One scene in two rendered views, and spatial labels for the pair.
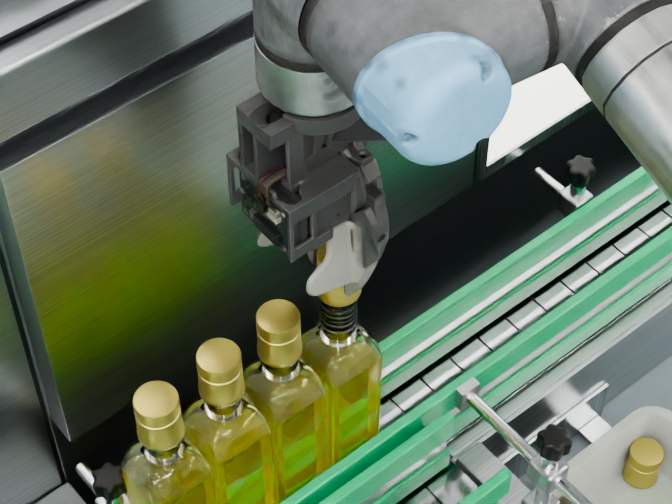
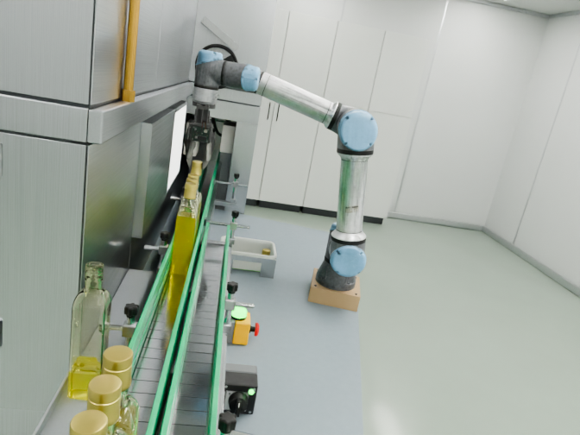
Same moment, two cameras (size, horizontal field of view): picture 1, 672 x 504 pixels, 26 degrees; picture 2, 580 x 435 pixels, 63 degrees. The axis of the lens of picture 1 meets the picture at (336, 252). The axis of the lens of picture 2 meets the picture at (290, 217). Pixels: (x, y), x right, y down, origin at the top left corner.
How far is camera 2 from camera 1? 1.29 m
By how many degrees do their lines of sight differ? 58
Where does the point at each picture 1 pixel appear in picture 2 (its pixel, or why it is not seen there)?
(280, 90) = (207, 96)
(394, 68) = (249, 68)
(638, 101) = (272, 82)
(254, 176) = (199, 122)
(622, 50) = (265, 76)
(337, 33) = (233, 68)
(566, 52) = not seen: hidden behind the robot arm
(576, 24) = not seen: hidden behind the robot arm
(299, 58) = (213, 85)
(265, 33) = (205, 81)
